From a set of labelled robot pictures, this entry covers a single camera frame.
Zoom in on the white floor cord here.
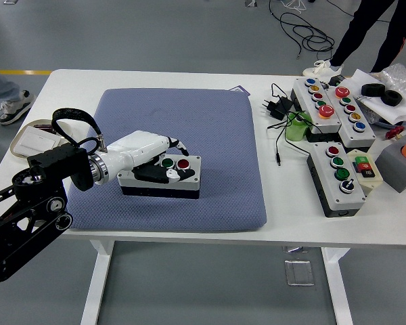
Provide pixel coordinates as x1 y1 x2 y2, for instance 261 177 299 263
279 0 307 14

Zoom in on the black floor cable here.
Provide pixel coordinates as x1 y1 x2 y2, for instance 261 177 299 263
269 0 336 61

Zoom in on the person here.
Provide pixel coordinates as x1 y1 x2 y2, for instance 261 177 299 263
302 0 406 77
0 66 35 127

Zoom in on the white foam sheet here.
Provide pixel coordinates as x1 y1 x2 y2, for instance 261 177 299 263
344 69 406 125

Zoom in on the white table leg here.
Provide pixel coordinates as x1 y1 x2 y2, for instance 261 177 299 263
80 239 116 325
321 246 355 325

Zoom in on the black adapter cord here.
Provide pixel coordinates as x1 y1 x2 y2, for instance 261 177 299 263
266 83 313 167

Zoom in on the blue-grey cushion mat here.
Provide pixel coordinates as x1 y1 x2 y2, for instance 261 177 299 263
61 88 268 233

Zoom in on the cream three-button switch box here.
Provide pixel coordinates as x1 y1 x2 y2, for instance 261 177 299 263
345 148 383 196

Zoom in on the metal floor socket plate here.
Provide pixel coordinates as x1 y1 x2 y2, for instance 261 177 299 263
284 259 315 287

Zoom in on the purple-edged card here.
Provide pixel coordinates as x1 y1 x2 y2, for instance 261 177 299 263
228 84 252 98

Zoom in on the black power adapter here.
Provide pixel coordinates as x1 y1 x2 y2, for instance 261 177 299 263
259 96 294 121

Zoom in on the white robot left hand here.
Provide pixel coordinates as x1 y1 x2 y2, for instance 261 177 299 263
103 130 196 186

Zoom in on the grey foam block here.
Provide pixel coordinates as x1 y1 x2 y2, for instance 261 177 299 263
374 134 406 194

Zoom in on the grey four-button control box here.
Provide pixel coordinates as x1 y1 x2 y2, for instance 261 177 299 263
116 154 202 200
306 142 367 218

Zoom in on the grey-blue hose ring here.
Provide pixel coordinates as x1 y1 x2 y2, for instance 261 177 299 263
370 111 406 129

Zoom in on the grey five-button control box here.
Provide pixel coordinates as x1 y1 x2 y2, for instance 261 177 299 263
290 77 342 143
324 86 377 150

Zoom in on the white wall switch plate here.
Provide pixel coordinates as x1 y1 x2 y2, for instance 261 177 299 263
15 127 62 153

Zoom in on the cream plastic tray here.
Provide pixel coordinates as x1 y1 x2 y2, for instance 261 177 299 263
9 118 72 158

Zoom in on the clear bubble wrap bag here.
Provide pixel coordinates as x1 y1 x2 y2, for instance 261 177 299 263
378 63 406 99

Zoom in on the green plastic cup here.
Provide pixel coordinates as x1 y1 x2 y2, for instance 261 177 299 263
284 110 313 142

